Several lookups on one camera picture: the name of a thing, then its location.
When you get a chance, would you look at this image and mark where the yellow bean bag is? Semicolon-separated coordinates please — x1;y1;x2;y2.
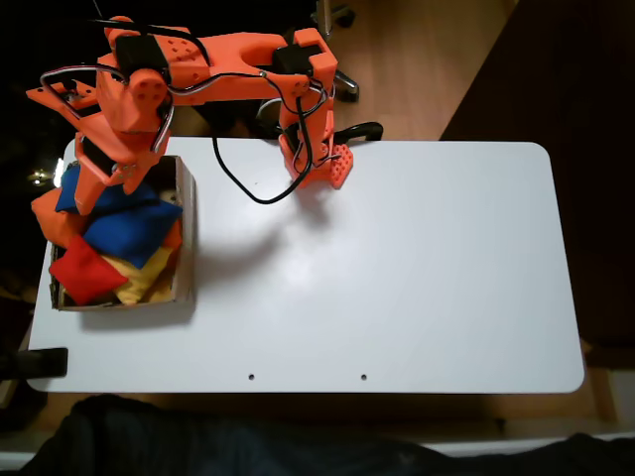
106;245;175;306

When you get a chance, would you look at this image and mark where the orange camera mount with camera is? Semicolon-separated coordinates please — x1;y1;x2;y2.
25;81;103;120

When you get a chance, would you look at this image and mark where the blue bean bag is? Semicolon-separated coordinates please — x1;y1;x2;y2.
54;163;160;215
81;200;184;269

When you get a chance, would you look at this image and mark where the red bean bag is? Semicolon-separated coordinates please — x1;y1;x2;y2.
48;234;130;306

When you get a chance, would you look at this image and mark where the black table clamp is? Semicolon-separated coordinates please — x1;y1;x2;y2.
334;122;384;146
0;346;69;381

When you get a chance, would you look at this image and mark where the brown cardboard box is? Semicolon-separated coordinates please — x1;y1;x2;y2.
49;155;198;312

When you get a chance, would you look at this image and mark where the orange bean bag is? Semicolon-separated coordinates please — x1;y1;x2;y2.
166;217;183;269
31;190;90;248

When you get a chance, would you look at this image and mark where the person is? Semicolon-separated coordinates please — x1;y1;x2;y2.
19;394;635;476

